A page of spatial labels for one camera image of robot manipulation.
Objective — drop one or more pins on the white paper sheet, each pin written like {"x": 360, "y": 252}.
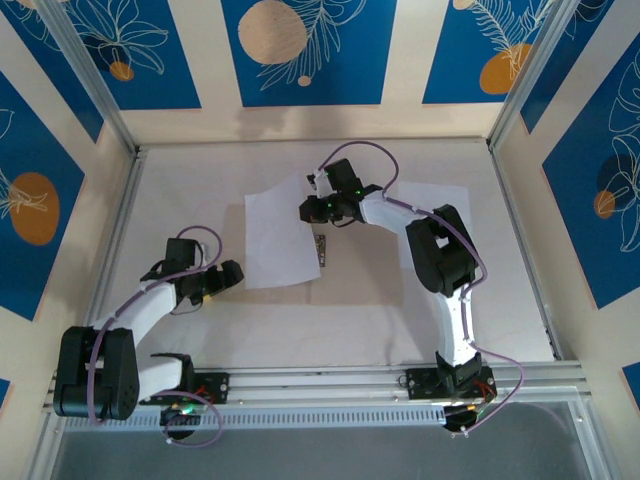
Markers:
{"x": 275, "y": 240}
{"x": 435, "y": 195}

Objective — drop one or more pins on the beige cardboard folder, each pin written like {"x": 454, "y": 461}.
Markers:
{"x": 360, "y": 265}

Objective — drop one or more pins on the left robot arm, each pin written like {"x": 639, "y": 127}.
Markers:
{"x": 105, "y": 380}

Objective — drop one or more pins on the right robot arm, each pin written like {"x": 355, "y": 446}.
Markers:
{"x": 440, "y": 260}

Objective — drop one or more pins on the black controller board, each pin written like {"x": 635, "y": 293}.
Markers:
{"x": 175, "y": 417}
{"x": 457, "y": 417}

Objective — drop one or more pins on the grey translucent panel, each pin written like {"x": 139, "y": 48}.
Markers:
{"x": 320, "y": 455}

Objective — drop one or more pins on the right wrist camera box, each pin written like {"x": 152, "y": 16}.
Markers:
{"x": 316, "y": 179}

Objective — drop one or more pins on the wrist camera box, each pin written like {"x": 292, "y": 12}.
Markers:
{"x": 316, "y": 179}
{"x": 202, "y": 249}

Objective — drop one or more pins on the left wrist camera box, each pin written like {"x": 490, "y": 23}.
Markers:
{"x": 202, "y": 249}

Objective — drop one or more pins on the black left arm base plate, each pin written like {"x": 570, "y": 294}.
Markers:
{"x": 220, "y": 385}

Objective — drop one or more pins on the blue floral wall panel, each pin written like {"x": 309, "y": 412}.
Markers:
{"x": 561, "y": 65}
{"x": 575, "y": 225}
{"x": 50, "y": 50}
{"x": 30, "y": 150}
{"x": 165, "y": 75}
{"x": 450, "y": 50}
{"x": 350, "y": 75}

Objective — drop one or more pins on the aluminium crossbar rail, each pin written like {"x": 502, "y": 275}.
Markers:
{"x": 320, "y": 385}

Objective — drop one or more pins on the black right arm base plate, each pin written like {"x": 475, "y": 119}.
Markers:
{"x": 420, "y": 385}

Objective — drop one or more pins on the aluminium frame post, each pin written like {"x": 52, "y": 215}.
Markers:
{"x": 91, "y": 70}
{"x": 531, "y": 70}

